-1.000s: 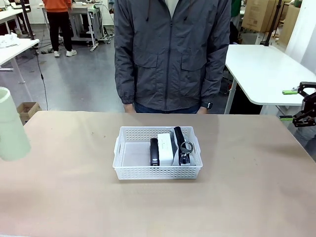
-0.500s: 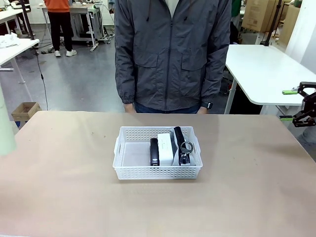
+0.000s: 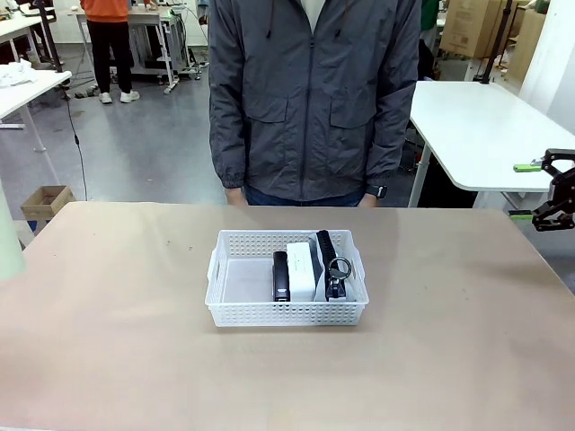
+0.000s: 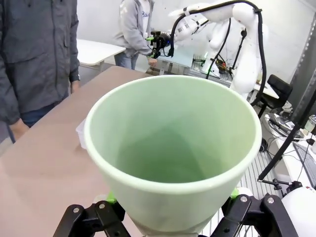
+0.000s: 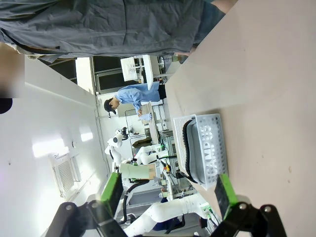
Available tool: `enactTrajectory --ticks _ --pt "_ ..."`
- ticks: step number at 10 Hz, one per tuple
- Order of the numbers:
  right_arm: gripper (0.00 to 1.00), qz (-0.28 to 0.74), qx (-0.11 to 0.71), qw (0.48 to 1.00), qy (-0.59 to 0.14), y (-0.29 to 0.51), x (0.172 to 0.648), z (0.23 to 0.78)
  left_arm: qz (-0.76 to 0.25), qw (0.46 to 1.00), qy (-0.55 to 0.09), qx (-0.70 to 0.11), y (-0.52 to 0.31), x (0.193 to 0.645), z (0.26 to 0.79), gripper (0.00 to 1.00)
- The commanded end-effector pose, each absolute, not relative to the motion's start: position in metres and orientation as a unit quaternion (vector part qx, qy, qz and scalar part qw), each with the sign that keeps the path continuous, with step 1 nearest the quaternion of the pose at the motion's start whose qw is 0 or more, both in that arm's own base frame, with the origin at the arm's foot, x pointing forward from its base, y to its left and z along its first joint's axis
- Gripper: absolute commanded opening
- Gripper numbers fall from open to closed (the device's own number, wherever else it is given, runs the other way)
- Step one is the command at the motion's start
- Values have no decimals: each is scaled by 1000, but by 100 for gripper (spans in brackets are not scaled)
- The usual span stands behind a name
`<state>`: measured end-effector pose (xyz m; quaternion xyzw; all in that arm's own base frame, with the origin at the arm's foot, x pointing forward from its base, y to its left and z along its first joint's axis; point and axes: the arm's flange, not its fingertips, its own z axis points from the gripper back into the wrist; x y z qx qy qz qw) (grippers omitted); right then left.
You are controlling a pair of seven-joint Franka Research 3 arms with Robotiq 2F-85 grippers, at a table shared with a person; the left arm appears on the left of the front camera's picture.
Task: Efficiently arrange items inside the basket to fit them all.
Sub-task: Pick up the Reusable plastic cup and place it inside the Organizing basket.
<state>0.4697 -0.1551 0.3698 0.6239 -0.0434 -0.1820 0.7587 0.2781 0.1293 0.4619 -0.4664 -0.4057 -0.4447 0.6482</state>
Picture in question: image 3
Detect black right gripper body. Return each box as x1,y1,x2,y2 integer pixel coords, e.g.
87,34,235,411
548,166,575,203

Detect grey pouch with black zipper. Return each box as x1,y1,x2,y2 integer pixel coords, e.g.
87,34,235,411
309,230,359,303

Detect white rectangular box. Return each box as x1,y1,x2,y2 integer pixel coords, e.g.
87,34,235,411
286,241,325,303

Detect black stapler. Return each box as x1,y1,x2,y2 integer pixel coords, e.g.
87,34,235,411
271,251,292,303

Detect pale green plastic cup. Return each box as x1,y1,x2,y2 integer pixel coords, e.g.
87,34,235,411
0,179,27,282

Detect person's right forearm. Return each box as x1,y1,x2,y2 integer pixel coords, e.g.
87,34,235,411
209,89,248,189

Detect person's left forearm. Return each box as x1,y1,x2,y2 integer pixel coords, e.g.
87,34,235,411
366,89,417,188

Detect white perforated plastic basket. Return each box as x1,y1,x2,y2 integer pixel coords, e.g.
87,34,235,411
205,229,370,329

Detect person's right hand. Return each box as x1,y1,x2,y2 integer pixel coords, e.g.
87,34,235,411
224,186,248,207

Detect large white table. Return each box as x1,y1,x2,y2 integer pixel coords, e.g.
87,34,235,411
409,80,575,208

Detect black cabinet under table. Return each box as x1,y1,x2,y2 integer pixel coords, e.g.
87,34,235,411
420,152,477,208

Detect black tripod stand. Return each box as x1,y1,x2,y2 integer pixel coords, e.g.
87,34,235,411
478,0,513,85

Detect tall cardboard box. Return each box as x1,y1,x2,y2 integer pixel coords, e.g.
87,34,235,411
509,8,547,77

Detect black backpack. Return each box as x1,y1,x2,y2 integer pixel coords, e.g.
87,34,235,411
417,39,437,82

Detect large cardboard box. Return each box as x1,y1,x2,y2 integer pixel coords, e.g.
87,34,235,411
438,0,518,59

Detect person in green top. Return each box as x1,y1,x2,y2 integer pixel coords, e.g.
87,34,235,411
420,0,441,31

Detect person in grey jacket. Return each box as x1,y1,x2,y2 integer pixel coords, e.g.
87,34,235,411
208,0,422,202

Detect blue jeans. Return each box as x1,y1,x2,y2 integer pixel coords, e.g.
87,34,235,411
242,186,367,207

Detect white undershirt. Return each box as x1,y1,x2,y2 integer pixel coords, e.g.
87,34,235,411
299,0,327,32

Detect white desk with metal legs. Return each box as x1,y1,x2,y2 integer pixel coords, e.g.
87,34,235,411
66,6,201,94

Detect person in orange sweater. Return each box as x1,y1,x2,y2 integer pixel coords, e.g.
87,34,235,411
80,0,140,104

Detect small open cardboard carton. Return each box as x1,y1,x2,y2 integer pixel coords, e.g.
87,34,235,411
20,185,76,222

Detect white table with cloth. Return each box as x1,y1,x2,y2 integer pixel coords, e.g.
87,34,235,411
0,70,73,154

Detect crumpled white cloth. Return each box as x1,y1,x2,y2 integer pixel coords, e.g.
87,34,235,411
0,61,40,89

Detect white background desk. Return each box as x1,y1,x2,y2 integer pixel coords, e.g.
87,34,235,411
0,15,55,64

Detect thin black floor cable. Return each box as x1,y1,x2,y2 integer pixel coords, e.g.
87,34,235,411
62,87,90,202

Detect black metal frame pole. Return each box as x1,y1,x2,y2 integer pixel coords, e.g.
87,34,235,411
35,0,64,73

